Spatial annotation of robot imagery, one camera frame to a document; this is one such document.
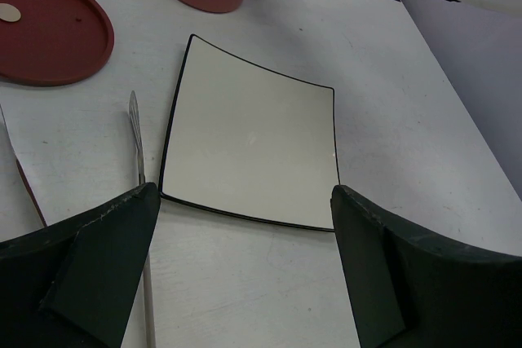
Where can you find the dark red lid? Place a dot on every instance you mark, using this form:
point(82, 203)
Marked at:
point(55, 42)

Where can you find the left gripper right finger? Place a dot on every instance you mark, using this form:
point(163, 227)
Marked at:
point(412, 287)

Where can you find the white square plate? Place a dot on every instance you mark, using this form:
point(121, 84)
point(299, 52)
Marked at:
point(248, 142)

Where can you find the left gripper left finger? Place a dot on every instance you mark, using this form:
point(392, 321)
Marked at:
point(73, 283)

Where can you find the metal tongs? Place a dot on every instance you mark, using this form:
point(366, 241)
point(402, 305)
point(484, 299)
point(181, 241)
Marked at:
point(133, 113)

